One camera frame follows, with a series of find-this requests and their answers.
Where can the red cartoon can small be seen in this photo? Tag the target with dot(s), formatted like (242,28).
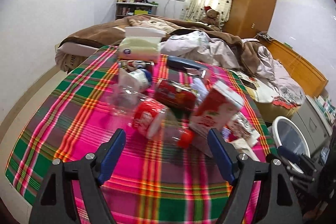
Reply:
(132,65)

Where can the floral bed sheet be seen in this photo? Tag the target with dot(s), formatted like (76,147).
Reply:
(277,93)

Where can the dark blue glasses case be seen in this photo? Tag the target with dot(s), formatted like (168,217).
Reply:
(182,64)

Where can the grey drawer cabinet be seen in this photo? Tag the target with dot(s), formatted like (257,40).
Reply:
(313,125)

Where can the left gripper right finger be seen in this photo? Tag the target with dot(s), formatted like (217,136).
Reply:
(277,201)

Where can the brown blanket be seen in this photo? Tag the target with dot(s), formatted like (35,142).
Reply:
(81,44)

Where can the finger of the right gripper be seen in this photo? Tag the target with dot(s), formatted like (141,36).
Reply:
(288,154)
(271,158)

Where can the shelf with bottles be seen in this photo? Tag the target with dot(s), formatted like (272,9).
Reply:
(126,8)

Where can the white blue yogurt bottle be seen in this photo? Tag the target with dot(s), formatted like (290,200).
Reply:
(139,80)

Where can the brown teddy bear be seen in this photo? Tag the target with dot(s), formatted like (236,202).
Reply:
(211,18)

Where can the clear cola plastic bottle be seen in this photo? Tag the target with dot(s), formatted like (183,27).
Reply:
(132,110)

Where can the red cartoon can large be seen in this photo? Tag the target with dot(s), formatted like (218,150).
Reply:
(176,95)

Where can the plaid pink green tablecloth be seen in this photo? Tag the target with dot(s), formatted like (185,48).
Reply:
(153,182)

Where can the purple white small carton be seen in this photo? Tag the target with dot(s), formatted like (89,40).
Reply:
(200,138)

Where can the wooden wardrobe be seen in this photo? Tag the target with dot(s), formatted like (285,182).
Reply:
(249,17)

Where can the black smartphone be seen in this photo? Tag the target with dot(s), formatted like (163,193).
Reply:
(248,83)

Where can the white round trash bin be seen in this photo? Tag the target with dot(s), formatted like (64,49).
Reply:
(285,133)

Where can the wooden headboard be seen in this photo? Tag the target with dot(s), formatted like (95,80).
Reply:
(302,71)

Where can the white tissue pack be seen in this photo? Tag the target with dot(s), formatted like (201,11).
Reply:
(141,43)

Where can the red white milk carton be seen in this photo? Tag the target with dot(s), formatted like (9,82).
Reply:
(216,110)

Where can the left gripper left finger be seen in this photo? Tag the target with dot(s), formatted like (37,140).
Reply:
(55,200)

